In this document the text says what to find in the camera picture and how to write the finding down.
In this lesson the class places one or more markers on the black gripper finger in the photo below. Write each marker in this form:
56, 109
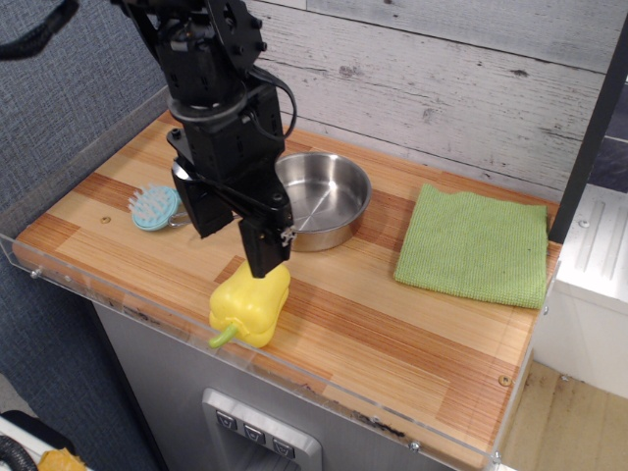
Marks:
206, 211
265, 247

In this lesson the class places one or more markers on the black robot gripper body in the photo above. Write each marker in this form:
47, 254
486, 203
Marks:
233, 146

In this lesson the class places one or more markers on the yellow toy capsicum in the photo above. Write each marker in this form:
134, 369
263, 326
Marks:
247, 308

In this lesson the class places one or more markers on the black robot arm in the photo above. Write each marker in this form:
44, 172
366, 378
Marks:
206, 49

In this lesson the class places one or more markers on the light blue scrub brush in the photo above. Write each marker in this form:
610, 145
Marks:
153, 207

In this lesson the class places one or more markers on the stainless steel cabinet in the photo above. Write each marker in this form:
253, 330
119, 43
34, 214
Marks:
169, 378

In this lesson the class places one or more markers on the silver dispenser button panel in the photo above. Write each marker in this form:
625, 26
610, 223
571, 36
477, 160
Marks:
257, 434

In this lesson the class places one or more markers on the green microfibre cloth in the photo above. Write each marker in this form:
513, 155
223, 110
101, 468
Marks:
476, 247

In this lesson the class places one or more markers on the white toy appliance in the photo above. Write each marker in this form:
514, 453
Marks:
583, 330

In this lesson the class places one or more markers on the steel pan with wire handle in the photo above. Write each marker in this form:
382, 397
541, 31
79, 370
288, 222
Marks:
328, 195

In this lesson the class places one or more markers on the black vertical post right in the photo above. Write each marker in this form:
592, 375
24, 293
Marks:
584, 164

